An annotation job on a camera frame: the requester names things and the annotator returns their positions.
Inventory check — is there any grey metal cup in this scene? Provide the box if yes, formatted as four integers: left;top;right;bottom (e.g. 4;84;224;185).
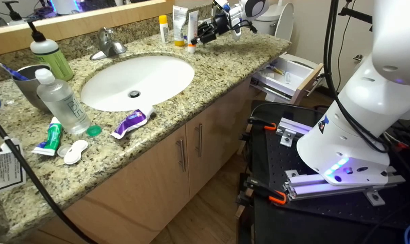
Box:
14;63;49;112

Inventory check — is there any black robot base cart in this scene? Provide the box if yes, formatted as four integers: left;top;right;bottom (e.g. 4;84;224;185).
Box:
238;100;410;244

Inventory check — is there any wood framed mirror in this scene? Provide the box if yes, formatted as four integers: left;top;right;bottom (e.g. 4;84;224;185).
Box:
0;0;175;54

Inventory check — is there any chrome faucet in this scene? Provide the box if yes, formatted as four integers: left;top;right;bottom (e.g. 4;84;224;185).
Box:
90;27;127;61

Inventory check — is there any green soap pump bottle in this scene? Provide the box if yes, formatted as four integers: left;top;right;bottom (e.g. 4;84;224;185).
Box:
29;21;75;81

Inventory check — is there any white drawer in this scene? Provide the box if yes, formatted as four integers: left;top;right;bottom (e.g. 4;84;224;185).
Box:
251;52;323;104

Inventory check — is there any black hose foreground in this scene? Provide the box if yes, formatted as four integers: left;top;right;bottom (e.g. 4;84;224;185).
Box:
0;124;98;244

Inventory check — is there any white toilet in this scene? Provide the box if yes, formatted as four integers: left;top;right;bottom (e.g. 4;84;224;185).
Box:
253;2;295;40

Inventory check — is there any wooden vanity cabinet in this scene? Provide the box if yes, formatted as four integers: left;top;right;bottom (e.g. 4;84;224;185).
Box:
14;73;261;244

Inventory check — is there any white paper tag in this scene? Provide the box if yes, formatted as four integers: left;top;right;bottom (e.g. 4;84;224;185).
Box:
0;142;26;192

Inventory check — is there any purple toothpaste tube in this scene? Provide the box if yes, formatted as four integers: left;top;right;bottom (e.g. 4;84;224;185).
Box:
112;107;154;139

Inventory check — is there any orange black clamp upper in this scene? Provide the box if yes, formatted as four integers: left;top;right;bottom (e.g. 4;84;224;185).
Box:
247;116;277;131

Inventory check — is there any white tube yellow cap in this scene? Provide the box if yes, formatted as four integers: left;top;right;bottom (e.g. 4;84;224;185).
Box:
173;5;188;46

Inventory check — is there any orange black clamp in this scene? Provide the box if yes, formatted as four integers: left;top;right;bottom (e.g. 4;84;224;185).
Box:
247;116;277;131
241;176;289;207

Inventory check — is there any white contact lens case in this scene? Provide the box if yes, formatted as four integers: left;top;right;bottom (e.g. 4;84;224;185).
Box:
64;139;88;165

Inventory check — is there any clear plastic bottle white cap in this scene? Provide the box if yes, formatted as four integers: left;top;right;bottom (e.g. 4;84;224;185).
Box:
36;67;90;135

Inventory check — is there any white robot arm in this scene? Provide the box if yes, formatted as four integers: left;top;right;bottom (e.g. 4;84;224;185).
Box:
296;0;410;185

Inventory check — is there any green contact lens cap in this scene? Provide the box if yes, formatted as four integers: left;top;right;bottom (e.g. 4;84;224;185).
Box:
86;124;102;137

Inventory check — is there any small yellow capped bottle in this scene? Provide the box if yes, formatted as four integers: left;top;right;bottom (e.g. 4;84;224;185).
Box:
159;15;169;43

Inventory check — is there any green toothpaste tube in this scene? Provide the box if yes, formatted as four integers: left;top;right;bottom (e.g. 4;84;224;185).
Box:
33;116;63;155

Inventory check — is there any white and orange thinkbaby tube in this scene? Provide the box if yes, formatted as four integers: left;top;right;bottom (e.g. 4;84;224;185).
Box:
186;10;198;52

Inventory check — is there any blue toothbrush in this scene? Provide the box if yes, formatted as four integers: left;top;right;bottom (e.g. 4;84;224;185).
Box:
0;62;29;81

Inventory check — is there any white oval sink basin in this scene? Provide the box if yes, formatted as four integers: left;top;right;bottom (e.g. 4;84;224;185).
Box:
80;55;196;111

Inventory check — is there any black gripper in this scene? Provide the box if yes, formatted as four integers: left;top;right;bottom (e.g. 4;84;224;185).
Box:
196;13;231;43

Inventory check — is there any aluminium mounting rail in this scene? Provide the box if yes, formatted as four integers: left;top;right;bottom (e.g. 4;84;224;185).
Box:
284;166;408;208

